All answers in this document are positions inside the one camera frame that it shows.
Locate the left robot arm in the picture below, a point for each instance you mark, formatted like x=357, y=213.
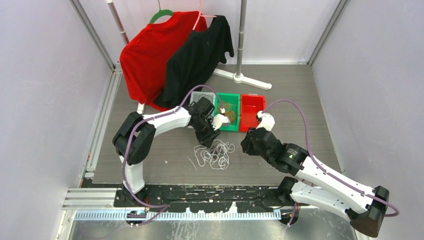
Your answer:
x=134, y=139

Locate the red plastic bin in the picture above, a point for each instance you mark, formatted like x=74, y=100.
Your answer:
x=250, y=105

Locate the pink clothes hanger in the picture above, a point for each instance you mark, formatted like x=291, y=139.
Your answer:
x=200, y=14

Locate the green plastic bin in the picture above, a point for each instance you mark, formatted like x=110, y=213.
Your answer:
x=232, y=104

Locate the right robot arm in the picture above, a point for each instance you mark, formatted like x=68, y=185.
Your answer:
x=311, y=182

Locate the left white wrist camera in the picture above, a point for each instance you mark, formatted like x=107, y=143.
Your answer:
x=220, y=119

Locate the white plastic bin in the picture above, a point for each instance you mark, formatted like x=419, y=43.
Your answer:
x=198, y=97

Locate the black t-shirt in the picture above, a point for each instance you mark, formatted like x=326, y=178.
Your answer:
x=195, y=61

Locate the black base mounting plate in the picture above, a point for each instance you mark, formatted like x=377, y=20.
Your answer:
x=213, y=198

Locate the red t-shirt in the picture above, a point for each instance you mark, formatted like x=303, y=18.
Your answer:
x=143, y=60

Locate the green clothes hanger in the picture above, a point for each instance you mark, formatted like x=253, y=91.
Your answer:
x=159, y=14

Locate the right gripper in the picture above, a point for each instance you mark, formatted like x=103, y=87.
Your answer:
x=246, y=145

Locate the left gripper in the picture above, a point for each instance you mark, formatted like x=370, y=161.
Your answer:
x=207, y=140

